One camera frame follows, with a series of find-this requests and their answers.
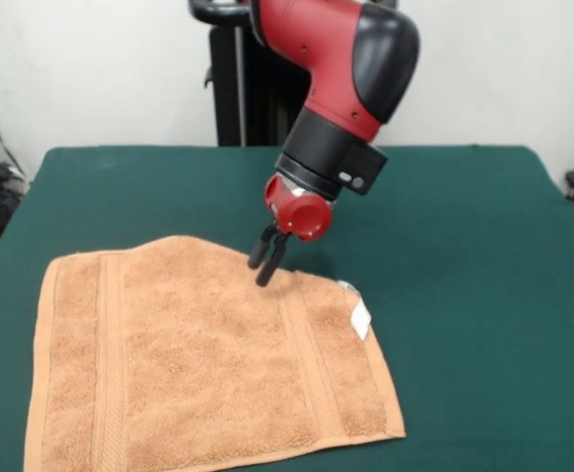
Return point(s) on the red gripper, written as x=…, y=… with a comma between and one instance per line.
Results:
x=302, y=216

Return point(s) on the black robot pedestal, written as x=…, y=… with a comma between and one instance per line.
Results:
x=257, y=98

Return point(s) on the dark green table cloth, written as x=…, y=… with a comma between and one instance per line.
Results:
x=464, y=295

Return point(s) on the tan terry towel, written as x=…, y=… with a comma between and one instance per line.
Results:
x=193, y=369

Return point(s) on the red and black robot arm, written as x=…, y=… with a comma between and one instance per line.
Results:
x=346, y=64

